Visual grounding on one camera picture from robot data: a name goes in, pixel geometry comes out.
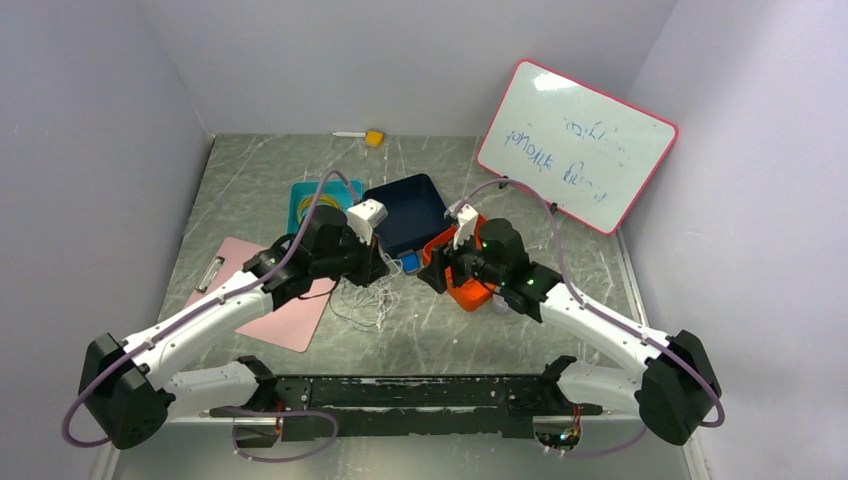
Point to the yellow block eraser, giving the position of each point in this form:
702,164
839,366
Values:
374,138

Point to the teal plastic tray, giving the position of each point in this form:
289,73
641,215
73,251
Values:
335,194

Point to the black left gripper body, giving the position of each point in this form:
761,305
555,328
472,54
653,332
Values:
358,260

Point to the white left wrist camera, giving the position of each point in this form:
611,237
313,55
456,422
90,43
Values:
364,217

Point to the pink clipboard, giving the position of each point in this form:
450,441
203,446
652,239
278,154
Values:
292,326

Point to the clear plastic cup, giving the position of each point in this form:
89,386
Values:
500,305

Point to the orange plastic tray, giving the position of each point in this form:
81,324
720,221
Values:
472,294

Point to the pink framed whiteboard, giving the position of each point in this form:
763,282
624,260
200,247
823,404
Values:
582,150

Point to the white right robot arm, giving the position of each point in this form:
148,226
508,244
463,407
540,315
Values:
666,379

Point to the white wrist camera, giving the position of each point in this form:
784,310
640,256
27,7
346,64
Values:
466,218
364,217

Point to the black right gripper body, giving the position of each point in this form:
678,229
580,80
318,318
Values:
466,262

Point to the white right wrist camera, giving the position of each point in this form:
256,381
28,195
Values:
466,218

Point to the navy blue plastic tray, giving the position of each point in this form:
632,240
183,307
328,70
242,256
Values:
416,214

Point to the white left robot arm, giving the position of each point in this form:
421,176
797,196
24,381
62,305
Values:
132,387

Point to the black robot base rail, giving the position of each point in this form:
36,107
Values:
309,407

